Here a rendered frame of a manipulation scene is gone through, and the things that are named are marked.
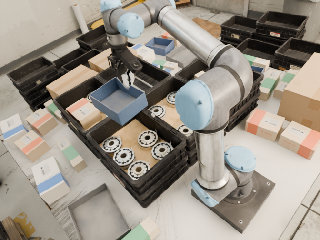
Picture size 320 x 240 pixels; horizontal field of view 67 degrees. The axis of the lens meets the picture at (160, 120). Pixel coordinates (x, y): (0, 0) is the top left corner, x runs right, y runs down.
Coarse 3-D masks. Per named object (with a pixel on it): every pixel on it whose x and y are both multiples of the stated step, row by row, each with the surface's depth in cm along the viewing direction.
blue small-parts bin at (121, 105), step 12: (108, 84) 109; (120, 84) 110; (96, 96) 107; (108, 96) 112; (120, 96) 110; (132, 96) 109; (144, 96) 100; (108, 108) 96; (120, 108) 104; (132, 108) 97; (120, 120) 95
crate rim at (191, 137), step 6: (168, 78) 139; (174, 78) 139; (162, 84) 136; (150, 90) 133; (144, 108) 125; (150, 114) 120; (162, 120) 116; (168, 126) 113; (180, 132) 109; (186, 138) 106; (192, 138) 107
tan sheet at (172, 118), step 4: (164, 100) 141; (156, 104) 140; (160, 104) 139; (164, 104) 139; (168, 108) 136; (172, 108) 136; (168, 112) 134; (172, 112) 133; (176, 112) 133; (168, 116) 132; (172, 116) 131; (176, 116) 131; (164, 120) 130; (168, 120) 129; (172, 120) 129; (176, 120) 129; (180, 120) 128; (172, 124) 127; (176, 124) 127; (180, 124) 126; (176, 128) 125
